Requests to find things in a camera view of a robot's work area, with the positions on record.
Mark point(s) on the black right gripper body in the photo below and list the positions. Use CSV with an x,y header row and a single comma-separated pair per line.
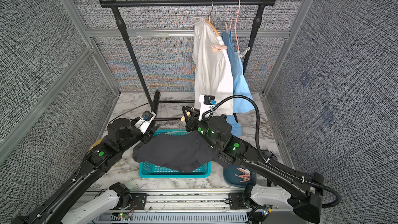
x,y
198,124

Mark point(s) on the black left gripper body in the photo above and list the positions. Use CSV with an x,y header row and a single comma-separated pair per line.
x,y
147,137

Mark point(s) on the teal plastic basket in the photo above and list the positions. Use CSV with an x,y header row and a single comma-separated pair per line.
x,y
149,170

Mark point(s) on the dark grey garment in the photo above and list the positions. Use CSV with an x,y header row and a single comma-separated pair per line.
x,y
183,153

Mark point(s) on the white t-shirt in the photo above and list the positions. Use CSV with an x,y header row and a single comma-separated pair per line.
x,y
213,74

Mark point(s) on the light blue t-shirt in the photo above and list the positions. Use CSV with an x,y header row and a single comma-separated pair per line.
x,y
240,86

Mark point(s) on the beige clothespin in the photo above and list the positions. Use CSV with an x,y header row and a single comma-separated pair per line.
x,y
241,54

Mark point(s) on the grey white hooked clothespin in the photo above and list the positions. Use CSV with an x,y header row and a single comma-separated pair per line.
x,y
199,20

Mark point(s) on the pink clothes hanger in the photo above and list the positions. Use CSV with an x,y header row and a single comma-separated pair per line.
x,y
235,26

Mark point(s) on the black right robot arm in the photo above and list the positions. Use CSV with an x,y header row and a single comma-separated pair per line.
x,y
306,198

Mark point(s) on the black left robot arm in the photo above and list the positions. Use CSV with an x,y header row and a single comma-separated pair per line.
x,y
122,134

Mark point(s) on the pile of pastel clothespins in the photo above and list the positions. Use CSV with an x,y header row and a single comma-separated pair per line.
x,y
243,175

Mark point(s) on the yellow bamboo steamer basket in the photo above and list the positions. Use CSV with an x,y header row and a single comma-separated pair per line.
x,y
95,144

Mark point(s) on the dark teal clothespin tray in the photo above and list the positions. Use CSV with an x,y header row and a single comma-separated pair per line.
x,y
232,180

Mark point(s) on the dark flower-shaped bowl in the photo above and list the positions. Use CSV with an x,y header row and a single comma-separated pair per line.
x,y
268,155

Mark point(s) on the black clothes rack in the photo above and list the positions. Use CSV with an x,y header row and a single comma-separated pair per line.
x,y
155,101

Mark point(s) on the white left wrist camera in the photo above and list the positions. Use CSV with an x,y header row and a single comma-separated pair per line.
x,y
144,122

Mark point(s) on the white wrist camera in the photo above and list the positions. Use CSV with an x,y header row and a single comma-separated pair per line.
x,y
207,103
144,122

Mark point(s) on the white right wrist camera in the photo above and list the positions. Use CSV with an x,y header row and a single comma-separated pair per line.
x,y
207,103

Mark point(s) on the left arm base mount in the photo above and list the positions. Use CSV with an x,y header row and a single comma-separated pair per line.
x,y
135,201

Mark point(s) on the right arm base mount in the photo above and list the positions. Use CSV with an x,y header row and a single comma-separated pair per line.
x,y
235,201

